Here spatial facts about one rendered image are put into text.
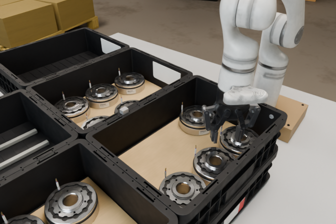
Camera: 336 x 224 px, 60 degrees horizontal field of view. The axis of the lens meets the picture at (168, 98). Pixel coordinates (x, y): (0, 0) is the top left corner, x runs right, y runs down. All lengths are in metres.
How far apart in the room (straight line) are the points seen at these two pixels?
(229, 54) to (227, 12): 0.08
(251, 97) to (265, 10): 0.17
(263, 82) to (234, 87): 0.38
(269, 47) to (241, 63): 0.38
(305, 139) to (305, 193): 0.24
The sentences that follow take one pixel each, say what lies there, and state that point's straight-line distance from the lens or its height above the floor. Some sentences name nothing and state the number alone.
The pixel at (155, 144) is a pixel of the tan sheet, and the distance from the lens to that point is 0.78.
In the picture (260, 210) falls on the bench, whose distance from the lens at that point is 0.84.
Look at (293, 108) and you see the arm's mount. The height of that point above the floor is 0.75.
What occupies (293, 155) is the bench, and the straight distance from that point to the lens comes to 1.02.
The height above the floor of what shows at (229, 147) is 0.86.
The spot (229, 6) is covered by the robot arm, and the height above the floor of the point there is 1.20.
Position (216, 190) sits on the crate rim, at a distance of 0.57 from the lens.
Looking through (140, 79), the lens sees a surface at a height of 0.86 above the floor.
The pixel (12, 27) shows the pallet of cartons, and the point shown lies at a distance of 3.32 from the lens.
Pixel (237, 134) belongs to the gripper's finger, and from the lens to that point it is 0.75.
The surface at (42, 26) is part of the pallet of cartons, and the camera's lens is 3.51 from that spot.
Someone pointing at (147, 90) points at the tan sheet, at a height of 0.83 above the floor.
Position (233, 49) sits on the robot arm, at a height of 1.12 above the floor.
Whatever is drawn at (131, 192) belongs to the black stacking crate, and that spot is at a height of 0.91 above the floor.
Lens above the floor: 1.36
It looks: 33 degrees down
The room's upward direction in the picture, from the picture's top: straight up
